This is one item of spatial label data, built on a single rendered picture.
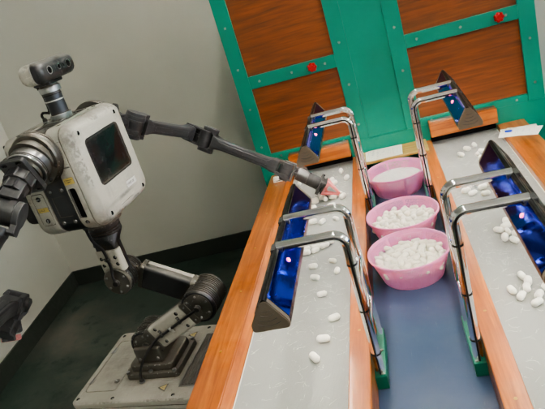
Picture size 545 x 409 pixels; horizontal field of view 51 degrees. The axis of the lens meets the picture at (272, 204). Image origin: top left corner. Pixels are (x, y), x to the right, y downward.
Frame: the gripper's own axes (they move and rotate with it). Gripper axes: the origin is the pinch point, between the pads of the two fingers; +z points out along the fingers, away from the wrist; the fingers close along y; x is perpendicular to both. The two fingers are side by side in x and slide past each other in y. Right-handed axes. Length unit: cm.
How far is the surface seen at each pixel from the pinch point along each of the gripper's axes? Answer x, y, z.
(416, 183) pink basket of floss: -17.9, 3.1, 27.9
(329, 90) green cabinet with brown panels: -29, 42, -21
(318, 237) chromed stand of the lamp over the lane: -31, -112, -15
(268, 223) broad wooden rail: 18.7, -17.9, -21.8
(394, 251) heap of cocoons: -11, -55, 18
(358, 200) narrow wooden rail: -5.8, -12.7, 6.8
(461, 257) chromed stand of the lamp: -42, -112, 15
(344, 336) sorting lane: 0, -98, 6
